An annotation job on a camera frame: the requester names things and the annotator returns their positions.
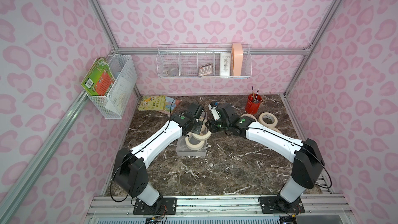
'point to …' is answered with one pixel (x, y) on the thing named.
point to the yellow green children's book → (152, 102)
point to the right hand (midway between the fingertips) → (207, 123)
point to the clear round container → (172, 71)
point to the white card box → (225, 64)
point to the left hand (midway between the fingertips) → (195, 122)
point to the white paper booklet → (120, 97)
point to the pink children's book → (171, 104)
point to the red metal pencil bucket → (252, 103)
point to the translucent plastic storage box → (183, 150)
